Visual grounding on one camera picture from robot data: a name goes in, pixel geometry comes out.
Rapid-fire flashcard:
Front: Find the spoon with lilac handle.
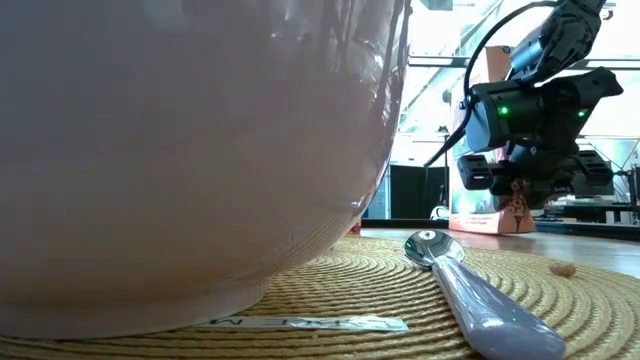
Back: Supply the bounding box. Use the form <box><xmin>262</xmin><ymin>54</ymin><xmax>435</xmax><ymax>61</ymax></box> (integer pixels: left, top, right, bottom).
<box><xmin>403</xmin><ymin>229</ymin><xmax>567</xmax><ymax>360</ymax></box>

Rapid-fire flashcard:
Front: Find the black background partition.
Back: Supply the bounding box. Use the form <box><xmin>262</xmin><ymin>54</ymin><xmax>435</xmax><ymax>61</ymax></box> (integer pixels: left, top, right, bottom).
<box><xmin>389</xmin><ymin>164</ymin><xmax>451</xmax><ymax>220</ymax></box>

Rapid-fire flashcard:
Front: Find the white placemat label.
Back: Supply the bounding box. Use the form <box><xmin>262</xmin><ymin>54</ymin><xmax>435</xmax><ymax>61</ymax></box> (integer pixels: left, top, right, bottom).
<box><xmin>197</xmin><ymin>315</ymin><xmax>410</xmax><ymax>333</ymax></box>

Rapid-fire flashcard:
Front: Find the white bowl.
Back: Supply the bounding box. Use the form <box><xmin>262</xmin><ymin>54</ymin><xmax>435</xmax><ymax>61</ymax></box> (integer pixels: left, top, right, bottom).
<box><xmin>0</xmin><ymin>0</ymin><xmax>414</xmax><ymax>340</ymax></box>

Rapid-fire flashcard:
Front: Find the black rear table rail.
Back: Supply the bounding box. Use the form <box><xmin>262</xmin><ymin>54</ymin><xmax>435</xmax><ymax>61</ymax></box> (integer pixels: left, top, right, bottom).
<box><xmin>360</xmin><ymin>218</ymin><xmax>640</xmax><ymax>241</ymax></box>

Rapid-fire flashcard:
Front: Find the Cheerios cereal box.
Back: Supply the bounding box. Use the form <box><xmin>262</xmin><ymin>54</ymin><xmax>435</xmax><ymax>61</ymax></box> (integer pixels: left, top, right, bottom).
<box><xmin>448</xmin><ymin>45</ymin><xmax>539</xmax><ymax>235</ymax></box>

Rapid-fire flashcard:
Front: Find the round woven placemat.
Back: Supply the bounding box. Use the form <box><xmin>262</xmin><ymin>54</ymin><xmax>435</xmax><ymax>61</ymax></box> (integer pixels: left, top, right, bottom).
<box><xmin>0</xmin><ymin>235</ymin><xmax>640</xmax><ymax>360</ymax></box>

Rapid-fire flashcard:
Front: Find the loose cereal piece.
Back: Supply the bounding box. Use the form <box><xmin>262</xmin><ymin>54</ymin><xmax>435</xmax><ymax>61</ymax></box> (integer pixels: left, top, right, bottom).
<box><xmin>548</xmin><ymin>262</ymin><xmax>578</xmax><ymax>279</ymax></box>

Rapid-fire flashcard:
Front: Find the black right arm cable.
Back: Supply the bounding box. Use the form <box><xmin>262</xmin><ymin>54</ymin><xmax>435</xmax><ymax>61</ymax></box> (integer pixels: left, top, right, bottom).
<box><xmin>424</xmin><ymin>0</ymin><xmax>561</xmax><ymax>169</ymax></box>

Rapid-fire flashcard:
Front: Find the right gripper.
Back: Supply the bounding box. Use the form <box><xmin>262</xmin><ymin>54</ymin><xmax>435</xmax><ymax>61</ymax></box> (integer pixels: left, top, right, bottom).
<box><xmin>457</xmin><ymin>149</ymin><xmax>615</xmax><ymax>210</ymax></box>

